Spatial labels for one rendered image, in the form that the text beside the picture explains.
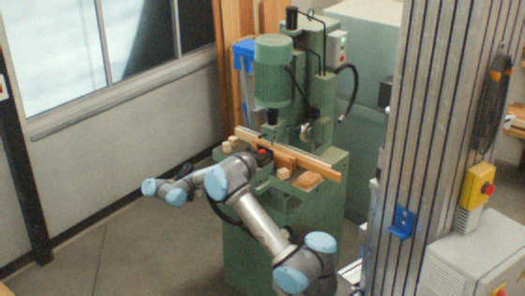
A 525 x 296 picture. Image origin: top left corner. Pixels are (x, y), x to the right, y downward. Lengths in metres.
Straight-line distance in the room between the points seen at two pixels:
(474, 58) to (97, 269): 2.67
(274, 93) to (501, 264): 1.28
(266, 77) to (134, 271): 1.58
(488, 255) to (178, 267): 2.14
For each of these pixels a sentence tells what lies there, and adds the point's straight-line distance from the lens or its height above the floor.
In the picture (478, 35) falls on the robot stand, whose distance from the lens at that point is 1.49.
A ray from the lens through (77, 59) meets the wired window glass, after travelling 3.48.
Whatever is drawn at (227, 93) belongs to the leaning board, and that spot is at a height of 0.60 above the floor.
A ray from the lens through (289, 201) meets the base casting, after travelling 2.64.
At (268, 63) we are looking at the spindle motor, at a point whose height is 1.42.
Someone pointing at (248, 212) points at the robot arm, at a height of 1.17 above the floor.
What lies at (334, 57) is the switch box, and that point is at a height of 1.38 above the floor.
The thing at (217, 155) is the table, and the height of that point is 0.88.
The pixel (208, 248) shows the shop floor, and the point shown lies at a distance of 3.58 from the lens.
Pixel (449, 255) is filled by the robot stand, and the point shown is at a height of 1.23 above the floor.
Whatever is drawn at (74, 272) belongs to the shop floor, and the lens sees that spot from 3.59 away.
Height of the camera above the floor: 2.34
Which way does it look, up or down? 31 degrees down
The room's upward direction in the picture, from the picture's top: straight up
